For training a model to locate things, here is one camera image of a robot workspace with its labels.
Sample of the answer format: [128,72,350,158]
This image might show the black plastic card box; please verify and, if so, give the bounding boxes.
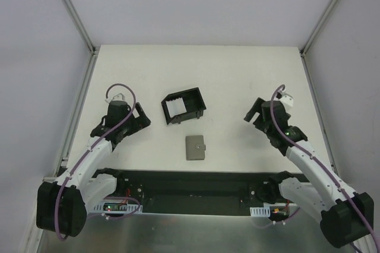
[161,87,207,125]

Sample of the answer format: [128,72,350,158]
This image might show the grey leather card holder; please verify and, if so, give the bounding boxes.
[185,135,206,161]

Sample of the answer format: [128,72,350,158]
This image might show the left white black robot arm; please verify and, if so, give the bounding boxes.
[36,100,151,238]

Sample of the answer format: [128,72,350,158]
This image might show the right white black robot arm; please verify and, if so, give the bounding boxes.
[244,96,374,248]

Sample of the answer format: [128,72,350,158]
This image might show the white card stack in box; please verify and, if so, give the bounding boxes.
[165,97,187,118]

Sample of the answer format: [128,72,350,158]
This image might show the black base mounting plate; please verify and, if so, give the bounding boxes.
[56,167,341,214]

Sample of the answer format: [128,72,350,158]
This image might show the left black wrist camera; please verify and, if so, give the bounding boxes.
[104,100,130,128]

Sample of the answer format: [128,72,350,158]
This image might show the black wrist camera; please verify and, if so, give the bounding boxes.
[261,101,291,130]
[104,100,130,128]

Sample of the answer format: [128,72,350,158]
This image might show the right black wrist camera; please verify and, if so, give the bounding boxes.
[261,101,291,130]

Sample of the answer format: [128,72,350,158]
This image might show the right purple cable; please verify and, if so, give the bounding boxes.
[270,84,380,253]

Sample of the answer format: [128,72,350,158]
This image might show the purple cable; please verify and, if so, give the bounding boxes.
[55,83,142,241]
[270,84,380,253]

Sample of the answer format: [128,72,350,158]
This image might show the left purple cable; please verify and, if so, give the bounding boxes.
[55,83,142,241]

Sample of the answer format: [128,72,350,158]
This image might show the left white cable duct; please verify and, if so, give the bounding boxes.
[90,202,143,214]

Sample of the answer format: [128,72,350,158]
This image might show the white cable duct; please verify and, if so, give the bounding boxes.
[249,205,271,218]
[90,202,143,214]

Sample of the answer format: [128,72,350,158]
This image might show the right white cable duct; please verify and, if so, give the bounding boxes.
[249,205,271,218]

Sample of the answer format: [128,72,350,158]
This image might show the left aluminium frame post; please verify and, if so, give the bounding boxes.
[46,0,100,55]

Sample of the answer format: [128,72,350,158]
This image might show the aluminium frame post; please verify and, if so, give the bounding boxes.
[46,0,100,55]
[299,0,360,56]

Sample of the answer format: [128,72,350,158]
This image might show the right aluminium frame post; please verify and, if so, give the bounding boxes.
[299,0,360,56]

